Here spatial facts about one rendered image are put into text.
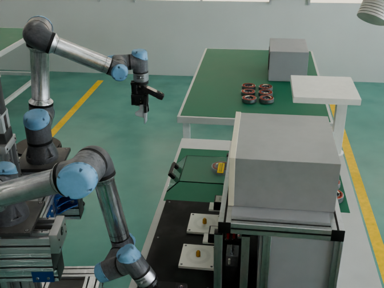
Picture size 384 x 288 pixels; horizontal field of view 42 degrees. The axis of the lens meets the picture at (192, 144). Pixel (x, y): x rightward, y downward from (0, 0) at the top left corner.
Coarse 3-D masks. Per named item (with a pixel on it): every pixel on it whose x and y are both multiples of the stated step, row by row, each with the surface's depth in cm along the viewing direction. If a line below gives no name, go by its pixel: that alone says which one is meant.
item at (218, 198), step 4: (216, 196) 230; (220, 196) 230; (216, 200) 227; (220, 200) 227; (212, 204) 231; (216, 204) 225; (220, 204) 225; (212, 208) 228; (216, 208) 226; (220, 208) 226
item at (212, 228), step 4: (212, 228) 207; (216, 228) 207; (212, 232) 205; (204, 236) 209; (208, 236) 204; (212, 236) 204; (224, 236) 206; (232, 236) 206; (236, 236) 206; (204, 240) 207; (208, 240) 204; (212, 240) 204; (224, 240) 204; (228, 240) 204; (232, 240) 204; (236, 240) 204; (232, 244) 204; (236, 244) 203; (240, 244) 203; (232, 248) 206; (232, 252) 206
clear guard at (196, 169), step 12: (192, 156) 234; (204, 156) 234; (180, 168) 227; (192, 168) 224; (204, 168) 224; (216, 168) 224; (180, 180) 214; (192, 180) 214; (204, 180) 214; (216, 180) 214
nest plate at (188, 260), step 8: (184, 248) 218; (192, 248) 218; (200, 248) 218; (208, 248) 218; (184, 256) 213; (192, 256) 213; (208, 256) 213; (184, 264) 208; (192, 264) 208; (200, 264) 208; (208, 264) 208
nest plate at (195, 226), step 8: (192, 216) 240; (200, 216) 240; (208, 216) 240; (216, 216) 239; (192, 224) 234; (200, 224) 234; (208, 224) 234; (216, 224) 234; (192, 232) 229; (200, 232) 228; (208, 232) 228
